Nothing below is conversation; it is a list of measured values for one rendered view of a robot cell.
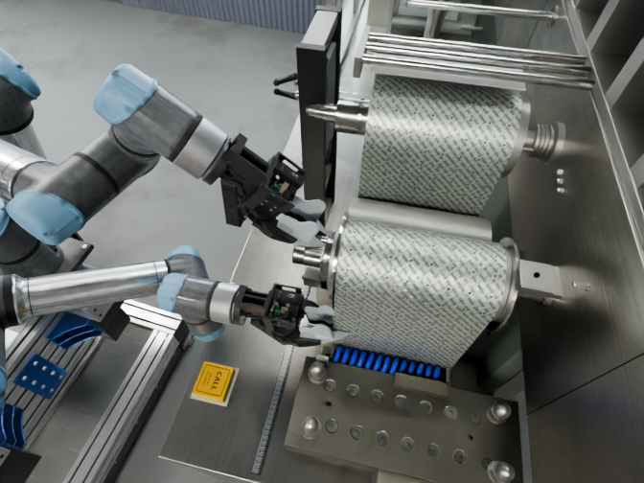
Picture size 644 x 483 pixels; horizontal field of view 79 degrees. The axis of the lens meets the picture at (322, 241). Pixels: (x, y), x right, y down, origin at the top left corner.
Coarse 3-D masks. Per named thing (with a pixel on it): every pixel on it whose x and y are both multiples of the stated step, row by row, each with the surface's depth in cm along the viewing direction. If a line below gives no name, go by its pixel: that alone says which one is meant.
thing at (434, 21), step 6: (438, 0) 92; (444, 0) 92; (450, 0) 92; (432, 12) 96; (438, 12) 95; (444, 12) 95; (432, 18) 97; (438, 18) 97; (426, 24) 100; (432, 24) 98; (438, 24) 98; (426, 30) 100; (432, 30) 99; (438, 30) 99; (426, 36) 101; (432, 36) 101; (438, 36) 101
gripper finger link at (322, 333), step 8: (304, 328) 70; (312, 328) 70; (320, 328) 69; (328, 328) 68; (304, 336) 71; (312, 336) 71; (320, 336) 71; (328, 336) 71; (336, 336) 71; (344, 336) 71
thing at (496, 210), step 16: (496, 192) 97; (496, 208) 94; (496, 224) 92; (496, 240) 90; (512, 320) 73; (512, 336) 71; (496, 352) 78; (512, 352) 70; (480, 368) 86; (496, 368) 76; (512, 368) 74; (480, 384) 84; (496, 384) 82
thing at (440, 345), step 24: (336, 312) 67; (360, 312) 65; (360, 336) 73; (384, 336) 70; (408, 336) 68; (432, 336) 66; (456, 336) 64; (408, 360) 77; (432, 360) 74; (456, 360) 72
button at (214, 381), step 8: (208, 368) 86; (216, 368) 86; (224, 368) 86; (232, 368) 86; (200, 376) 85; (208, 376) 85; (216, 376) 85; (224, 376) 85; (232, 376) 85; (200, 384) 84; (208, 384) 84; (216, 384) 84; (224, 384) 84; (200, 392) 83; (208, 392) 83; (216, 392) 83; (224, 392) 83; (216, 400) 83; (224, 400) 83
